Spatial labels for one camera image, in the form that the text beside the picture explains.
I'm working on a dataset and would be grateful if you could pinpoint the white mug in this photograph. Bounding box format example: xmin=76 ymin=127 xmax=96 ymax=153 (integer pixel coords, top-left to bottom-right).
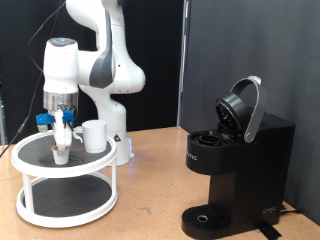
xmin=72 ymin=119 xmax=108 ymax=154

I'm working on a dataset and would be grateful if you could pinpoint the black Keurig coffee machine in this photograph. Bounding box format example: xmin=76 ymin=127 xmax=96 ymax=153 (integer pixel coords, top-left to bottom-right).
xmin=180 ymin=75 xmax=296 ymax=240

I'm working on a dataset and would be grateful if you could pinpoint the dark grey partition panel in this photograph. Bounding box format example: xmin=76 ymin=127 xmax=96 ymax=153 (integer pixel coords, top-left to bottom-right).
xmin=181 ymin=0 xmax=320 ymax=226

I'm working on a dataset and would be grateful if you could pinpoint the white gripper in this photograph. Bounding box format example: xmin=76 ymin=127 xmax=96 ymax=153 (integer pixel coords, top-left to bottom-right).
xmin=53 ymin=109 xmax=73 ymax=157

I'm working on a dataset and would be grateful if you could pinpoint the white two-tier turntable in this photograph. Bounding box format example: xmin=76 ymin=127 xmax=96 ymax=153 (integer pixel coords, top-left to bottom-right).
xmin=10 ymin=127 xmax=119 ymax=229

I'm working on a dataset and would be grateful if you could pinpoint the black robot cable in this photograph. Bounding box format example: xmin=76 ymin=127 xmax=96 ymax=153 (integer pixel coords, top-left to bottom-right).
xmin=0 ymin=0 xmax=68 ymax=158

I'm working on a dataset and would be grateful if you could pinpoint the black power cord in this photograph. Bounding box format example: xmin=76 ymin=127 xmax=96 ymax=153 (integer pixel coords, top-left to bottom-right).
xmin=279 ymin=203 xmax=303 ymax=217

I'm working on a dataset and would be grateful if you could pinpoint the black backdrop curtain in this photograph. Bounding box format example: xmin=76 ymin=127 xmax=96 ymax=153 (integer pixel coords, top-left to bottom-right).
xmin=0 ymin=0 xmax=185 ymax=145

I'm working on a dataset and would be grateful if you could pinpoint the white coffee pod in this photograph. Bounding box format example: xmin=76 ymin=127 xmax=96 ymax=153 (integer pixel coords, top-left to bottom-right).
xmin=50 ymin=145 xmax=72 ymax=166

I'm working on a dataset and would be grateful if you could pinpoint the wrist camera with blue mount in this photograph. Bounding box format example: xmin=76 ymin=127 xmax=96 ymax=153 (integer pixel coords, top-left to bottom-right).
xmin=35 ymin=112 xmax=55 ymax=133

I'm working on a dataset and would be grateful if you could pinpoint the grey metal post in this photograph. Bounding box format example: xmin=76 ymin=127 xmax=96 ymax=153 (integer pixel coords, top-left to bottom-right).
xmin=0 ymin=74 xmax=7 ymax=146

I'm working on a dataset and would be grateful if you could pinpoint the silver vertical pole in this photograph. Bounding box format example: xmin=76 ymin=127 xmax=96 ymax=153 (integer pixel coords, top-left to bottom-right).
xmin=176 ymin=0 xmax=192 ymax=128

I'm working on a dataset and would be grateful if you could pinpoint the blue cable clip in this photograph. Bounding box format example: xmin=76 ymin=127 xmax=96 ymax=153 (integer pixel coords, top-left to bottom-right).
xmin=63 ymin=109 xmax=76 ymax=128

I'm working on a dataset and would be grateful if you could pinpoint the black tape strip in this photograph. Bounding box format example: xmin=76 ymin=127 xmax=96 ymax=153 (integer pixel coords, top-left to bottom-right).
xmin=255 ymin=222 xmax=283 ymax=240

